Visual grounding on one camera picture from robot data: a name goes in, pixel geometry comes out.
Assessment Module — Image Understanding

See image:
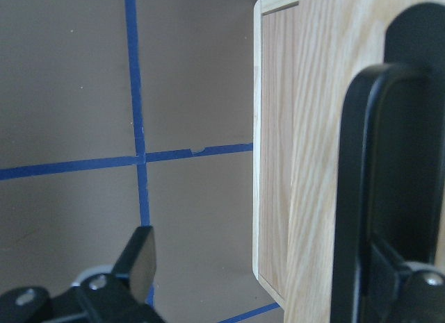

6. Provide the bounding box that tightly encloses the blue tape lower strip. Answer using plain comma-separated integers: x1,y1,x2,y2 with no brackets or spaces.
218,302,280,323

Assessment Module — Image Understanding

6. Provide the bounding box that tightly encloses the blue tape vertical strip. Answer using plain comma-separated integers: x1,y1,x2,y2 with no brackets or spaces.
124,0,156,308

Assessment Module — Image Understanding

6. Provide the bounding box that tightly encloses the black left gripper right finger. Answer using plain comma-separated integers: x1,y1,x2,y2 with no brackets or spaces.
362,242,412,322

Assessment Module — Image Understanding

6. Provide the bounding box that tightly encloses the wooden drawer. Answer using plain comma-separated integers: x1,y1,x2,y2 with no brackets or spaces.
252,0,444,322

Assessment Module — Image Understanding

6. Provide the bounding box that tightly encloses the blue tape horizontal strip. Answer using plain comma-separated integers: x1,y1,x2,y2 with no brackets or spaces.
1,142,253,181

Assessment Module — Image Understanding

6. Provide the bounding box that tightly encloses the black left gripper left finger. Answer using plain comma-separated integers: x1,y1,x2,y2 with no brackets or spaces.
111,226,156,302

